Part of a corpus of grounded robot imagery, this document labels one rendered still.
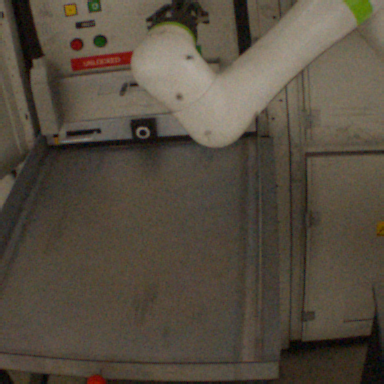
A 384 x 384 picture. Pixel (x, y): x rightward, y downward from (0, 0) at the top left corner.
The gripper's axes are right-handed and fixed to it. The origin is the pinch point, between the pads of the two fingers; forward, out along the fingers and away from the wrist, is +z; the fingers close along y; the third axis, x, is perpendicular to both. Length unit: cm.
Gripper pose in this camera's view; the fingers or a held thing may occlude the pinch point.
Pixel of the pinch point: (183, 1)
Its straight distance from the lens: 129.7
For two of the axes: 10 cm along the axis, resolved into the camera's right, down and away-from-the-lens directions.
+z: 0.7, -6.0, 8.0
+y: 9.9, -0.5, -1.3
